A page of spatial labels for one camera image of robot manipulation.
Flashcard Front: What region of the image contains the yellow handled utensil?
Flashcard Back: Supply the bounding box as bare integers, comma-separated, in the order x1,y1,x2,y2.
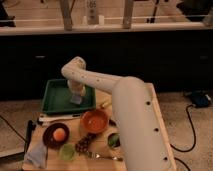
99,101,112,109

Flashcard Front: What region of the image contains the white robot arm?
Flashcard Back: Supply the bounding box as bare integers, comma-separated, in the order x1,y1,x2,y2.
61,57,176,171

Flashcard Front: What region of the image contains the dark long cabinet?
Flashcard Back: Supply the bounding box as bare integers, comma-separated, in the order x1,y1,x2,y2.
0,30,213,100

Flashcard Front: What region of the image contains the orange bowl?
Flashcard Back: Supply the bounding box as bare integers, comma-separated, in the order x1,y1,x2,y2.
80,109,109,134

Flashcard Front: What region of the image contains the light blue cloth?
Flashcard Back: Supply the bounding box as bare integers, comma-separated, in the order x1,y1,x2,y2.
24,141,47,169

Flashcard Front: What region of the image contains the dark red plate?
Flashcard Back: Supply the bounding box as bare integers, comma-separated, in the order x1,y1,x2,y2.
42,123,70,149

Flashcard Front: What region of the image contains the dark grape bunch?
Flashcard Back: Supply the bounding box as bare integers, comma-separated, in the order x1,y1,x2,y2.
75,133,97,153

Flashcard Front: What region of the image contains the green cup with rim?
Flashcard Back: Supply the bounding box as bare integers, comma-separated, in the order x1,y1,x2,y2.
108,133,120,148

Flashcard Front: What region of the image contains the black table clamp bar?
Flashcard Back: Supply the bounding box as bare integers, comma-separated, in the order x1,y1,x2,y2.
24,120,36,152

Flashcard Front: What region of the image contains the orange fruit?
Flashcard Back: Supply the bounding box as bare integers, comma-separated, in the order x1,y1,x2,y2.
53,128,66,142

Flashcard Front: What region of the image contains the metal fork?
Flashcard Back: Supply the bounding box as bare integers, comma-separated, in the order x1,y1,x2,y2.
85,151,123,162

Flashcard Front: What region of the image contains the small green cup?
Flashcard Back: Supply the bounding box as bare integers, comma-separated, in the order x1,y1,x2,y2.
59,144,75,160

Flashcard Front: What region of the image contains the black floor cable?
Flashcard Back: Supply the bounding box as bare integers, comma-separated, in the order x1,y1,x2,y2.
169,104,198,153

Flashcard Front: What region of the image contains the green plastic tray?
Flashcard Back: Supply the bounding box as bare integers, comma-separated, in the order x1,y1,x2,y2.
42,79,96,115

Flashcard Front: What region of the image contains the white board under tray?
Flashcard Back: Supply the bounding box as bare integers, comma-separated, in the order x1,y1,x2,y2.
38,114,80,122

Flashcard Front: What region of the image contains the blue black floor device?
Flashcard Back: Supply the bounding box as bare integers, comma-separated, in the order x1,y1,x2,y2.
190,92,211,108

